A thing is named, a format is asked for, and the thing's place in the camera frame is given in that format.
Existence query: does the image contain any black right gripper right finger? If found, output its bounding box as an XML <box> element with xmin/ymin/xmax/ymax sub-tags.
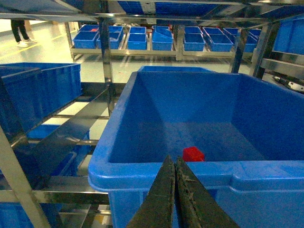
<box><xmin>175</xmin><ymin>157</ymin><xmax>239</xmax><ymax>228</ymax></box>

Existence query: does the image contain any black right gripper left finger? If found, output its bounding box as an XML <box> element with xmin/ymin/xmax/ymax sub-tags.
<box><xmin>127</xmin><ymin>155</ymin><xmax>175</xmax><ymax>228</ymax></box>

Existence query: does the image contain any red toy block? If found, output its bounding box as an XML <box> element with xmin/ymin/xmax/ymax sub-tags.
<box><xmin>182</xmin><ymin>146</ymin><xmax>205</xmax><ymax>162</ymax></box>

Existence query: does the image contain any large blue bin upper right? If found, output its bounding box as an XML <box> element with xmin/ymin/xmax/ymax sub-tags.
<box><xmin>88</xmin><ymin>72</ymin><xmax>304</xmax><ymax>228</ymax></box>

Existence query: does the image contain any large blue bin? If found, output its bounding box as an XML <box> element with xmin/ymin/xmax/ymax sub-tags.
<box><xmin>88</xmin><ymin>72</ymin><xmax>304</xmax><ymax>228</ymax></box>
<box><xmin>0</xmin><ymin>66</ymin><xmax>43</xmax><ymax>141</ymax></box>

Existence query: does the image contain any blue bin behind right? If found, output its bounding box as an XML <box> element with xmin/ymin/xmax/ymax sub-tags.
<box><xmin>138</xmin><ymin>66</ymin><xmax>213</xmax><ymax>73</ymax></box>

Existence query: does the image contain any blue bin behind left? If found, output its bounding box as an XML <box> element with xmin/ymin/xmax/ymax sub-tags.
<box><xmin>1</xmin><ymin>62</ymin><xmax>82</xmax><ymax>116</ymax></box>

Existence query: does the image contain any large blue bin upper left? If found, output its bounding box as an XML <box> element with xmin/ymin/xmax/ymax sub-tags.
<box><xmin>0</xmin><ymin>66</ymin><xmax>43</xmax><ymax>141</ymax></box>

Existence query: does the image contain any stainless steel rack frame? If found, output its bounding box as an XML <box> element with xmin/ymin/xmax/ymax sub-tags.
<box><xmin>0</xmin><ymin>0</ymin><xmax>304</xmax><ymax>228</ymax></box>

